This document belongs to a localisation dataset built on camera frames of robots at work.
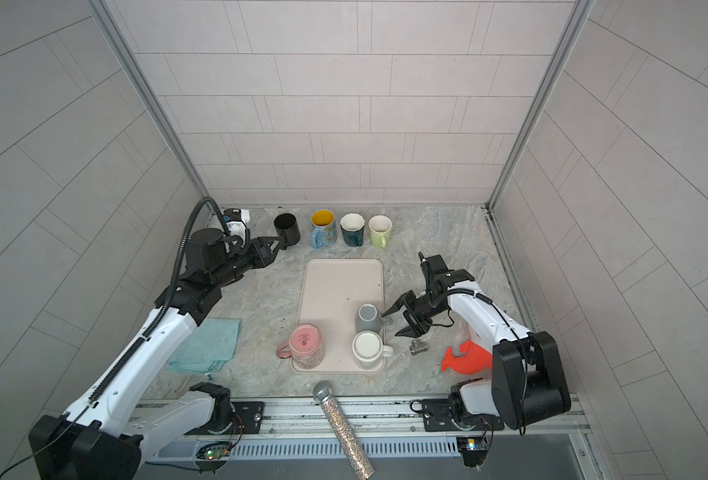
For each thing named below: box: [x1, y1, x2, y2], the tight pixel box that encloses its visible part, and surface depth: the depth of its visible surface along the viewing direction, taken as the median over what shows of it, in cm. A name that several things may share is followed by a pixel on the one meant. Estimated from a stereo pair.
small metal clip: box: [409, 339, 428, 356], surface depth 82 cm
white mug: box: [352, 330, 394, 369], surface depth 77 cm
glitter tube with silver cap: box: [313, 380, 375, 480], surface depth 68 cm
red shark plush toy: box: [441, 340, 492, 375], surface depth 79 cm
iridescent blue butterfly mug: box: [310, 208, 337, 249], surface depth 101 cm
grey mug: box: [355, 303, 382, 333], surface depth 80 cm
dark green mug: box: [340, 213, 366, 247], surface depth 101 cm
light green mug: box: [368, 215, 393, 249], surface depth 101 cm
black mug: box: [274, 213, 301, 250], surface depth 104 cm
